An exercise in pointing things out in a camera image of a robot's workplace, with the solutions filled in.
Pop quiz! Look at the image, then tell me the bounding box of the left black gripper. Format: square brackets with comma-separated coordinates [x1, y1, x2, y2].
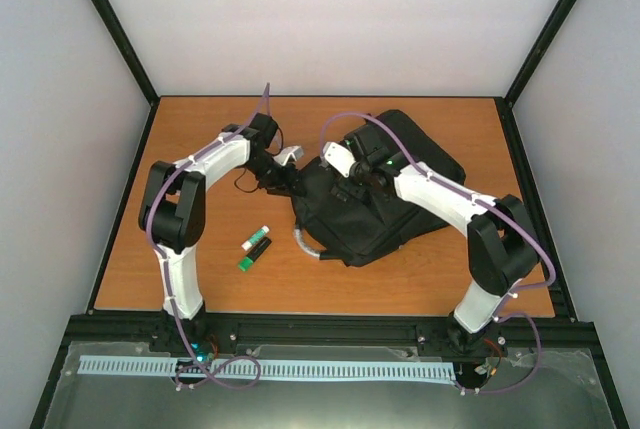
[244, 155, 308, 198]

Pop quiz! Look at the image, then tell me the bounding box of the black student backpack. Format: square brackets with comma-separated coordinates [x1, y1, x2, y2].
[292, 109, 466, 267]

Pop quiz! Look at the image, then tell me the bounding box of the white green glue stick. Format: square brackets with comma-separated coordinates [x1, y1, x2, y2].
[241, 225, 270, 252]

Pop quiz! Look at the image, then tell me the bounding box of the green highlighter marker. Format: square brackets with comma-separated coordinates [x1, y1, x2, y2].
[237, 237, 272, 272]

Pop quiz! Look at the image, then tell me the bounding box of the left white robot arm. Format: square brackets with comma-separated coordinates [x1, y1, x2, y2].
[138, 113, 304, 352]

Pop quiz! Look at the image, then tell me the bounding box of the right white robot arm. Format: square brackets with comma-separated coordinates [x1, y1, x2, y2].
[321, 136, 541, 354]

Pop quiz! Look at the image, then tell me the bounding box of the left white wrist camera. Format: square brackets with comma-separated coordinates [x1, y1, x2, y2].
[274, 145, 304, 166]

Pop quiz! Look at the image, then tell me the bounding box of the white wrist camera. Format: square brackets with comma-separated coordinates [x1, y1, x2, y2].
[274, 145, 304, 166]
[321, 142, 356, 178]

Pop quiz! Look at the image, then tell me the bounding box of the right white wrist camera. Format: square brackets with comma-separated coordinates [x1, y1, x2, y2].
[321, 142, 356, 178]

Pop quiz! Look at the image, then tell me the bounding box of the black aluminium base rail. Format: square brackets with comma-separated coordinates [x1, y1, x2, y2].
[62, 311, 603, 359]

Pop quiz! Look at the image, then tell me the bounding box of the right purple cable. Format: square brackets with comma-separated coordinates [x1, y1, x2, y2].
[318, 111, 557, 396]

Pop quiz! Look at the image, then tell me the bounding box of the light blue cable duct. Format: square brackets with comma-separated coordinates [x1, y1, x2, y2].
[77, 355, 455, 384]

